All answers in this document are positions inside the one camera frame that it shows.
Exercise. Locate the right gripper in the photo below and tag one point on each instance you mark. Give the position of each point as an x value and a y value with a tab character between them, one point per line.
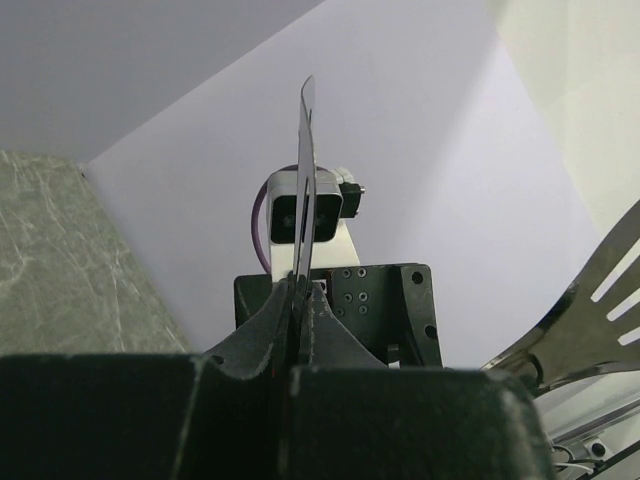
338	317

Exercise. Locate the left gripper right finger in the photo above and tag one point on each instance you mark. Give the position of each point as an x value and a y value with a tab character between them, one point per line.
352	417

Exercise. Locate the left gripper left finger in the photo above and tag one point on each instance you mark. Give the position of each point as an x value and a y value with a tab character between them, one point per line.
147	416

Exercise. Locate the metal serving tongs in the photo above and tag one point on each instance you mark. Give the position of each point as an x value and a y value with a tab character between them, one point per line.
504	204

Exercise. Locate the aluminium rail frame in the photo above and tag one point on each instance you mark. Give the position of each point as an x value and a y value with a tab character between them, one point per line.
593	427

